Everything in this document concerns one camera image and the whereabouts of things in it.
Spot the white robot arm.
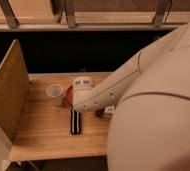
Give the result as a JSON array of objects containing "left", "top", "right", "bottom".
[{"left": 73, "top": 22, "right": 190, "bottom": 171}]

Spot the translucent plastic cup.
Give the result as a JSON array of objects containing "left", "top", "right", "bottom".
[{"left": 46, "top": 84, "right": 64, "bottom": 107}]

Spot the red ceramic bowl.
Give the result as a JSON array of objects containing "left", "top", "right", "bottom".
[{"left": 66, "top": 85, "right": 73, "bottom": 105}]

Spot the wooden shelf frame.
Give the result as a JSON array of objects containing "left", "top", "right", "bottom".
[{"left": 0, "top": 0, "right": 190, "bottom": 32}]

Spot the wooden side board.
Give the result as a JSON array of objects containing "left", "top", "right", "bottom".
[{"left": 0, "top": 39, "right": 30, "bottom": 140}]

